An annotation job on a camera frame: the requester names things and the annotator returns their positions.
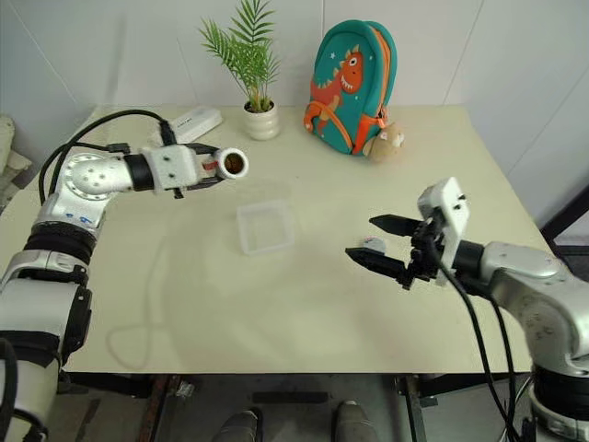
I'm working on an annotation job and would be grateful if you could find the dark grey rounded shape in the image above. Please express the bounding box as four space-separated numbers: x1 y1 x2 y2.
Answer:
214 409 263 442
331 399 376 442

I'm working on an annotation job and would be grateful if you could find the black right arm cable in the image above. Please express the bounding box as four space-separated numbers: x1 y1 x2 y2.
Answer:
487 297 522 442
425 229 519 442

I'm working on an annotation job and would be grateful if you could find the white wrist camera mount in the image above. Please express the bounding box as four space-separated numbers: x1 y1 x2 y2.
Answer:
141 143 206 200
417 177 473 289

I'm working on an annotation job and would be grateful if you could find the green palm plant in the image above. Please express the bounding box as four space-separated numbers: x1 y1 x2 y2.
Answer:
198 0 282 112

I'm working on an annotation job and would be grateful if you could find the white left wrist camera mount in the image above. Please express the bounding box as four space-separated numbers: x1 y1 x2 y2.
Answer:
141 143 206 200

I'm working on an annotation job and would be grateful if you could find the white ribbed plant pot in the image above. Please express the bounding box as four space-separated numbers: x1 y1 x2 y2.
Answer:
242 99 281 141

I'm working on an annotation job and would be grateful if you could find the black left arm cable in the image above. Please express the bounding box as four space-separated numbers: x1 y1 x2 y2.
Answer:
38 142 134 206
64 109 179 146

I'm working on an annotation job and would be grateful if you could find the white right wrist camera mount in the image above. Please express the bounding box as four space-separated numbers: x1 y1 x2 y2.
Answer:
417 177 473 289

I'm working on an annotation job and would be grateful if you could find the teal dinosaur backpack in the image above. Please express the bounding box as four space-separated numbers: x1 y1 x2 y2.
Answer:
302 18 398 157

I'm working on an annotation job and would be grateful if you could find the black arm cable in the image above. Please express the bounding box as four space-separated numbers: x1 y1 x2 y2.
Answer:
487 297 522 442
425 229 519 442
64 109 179 146
38 142 134 206

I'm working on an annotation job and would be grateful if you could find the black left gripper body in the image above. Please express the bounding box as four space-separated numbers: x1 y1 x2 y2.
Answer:
170 150 210 201

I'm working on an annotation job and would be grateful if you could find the white rectangular case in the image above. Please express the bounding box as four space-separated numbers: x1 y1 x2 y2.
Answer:
161 105 225 144

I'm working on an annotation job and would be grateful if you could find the black metal rack frame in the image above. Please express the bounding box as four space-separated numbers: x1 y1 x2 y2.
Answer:
540 183 589 259

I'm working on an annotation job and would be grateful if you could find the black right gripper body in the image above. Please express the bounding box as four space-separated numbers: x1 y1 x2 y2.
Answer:
398 215 445 291

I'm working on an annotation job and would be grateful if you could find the clear plastic container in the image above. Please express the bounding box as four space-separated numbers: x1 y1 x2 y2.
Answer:
236 182 296 257

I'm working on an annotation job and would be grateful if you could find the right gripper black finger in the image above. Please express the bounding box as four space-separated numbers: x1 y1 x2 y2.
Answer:
344 246 409 283
369 213 422 238

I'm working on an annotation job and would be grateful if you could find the brown plush toy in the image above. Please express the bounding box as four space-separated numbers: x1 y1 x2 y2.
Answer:
363 120 407 163

